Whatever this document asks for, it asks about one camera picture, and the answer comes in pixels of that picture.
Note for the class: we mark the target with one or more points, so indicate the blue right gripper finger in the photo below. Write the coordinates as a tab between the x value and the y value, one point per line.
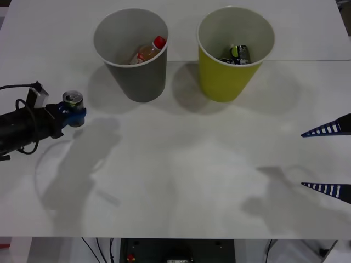
344	191
344	126

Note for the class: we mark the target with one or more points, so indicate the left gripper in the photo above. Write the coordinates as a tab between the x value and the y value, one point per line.
52	120

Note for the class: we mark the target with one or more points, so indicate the black can with green band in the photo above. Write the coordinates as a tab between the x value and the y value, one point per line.
72	98

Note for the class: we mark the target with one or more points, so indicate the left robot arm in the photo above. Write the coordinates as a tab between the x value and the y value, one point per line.
16	127

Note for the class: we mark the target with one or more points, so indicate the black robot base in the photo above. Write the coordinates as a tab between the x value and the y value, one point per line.
153	249

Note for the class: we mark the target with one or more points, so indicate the grey plastic bin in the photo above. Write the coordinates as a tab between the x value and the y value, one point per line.
142	82

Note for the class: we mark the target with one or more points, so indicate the orange bottle with red cap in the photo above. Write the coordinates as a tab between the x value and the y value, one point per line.
148	52

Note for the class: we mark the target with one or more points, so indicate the black can with green print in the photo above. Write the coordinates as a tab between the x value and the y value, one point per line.
242	53

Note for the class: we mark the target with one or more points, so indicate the yellow-green plastic bin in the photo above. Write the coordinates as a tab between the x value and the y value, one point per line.
222	82

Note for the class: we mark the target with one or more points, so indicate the dark crushed can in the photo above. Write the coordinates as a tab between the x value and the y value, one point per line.
225	60

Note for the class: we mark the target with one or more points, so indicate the white table leg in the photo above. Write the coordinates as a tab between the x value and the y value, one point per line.
21	250

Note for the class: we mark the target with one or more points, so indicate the red emergency button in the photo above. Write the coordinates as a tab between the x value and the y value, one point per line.
131	257

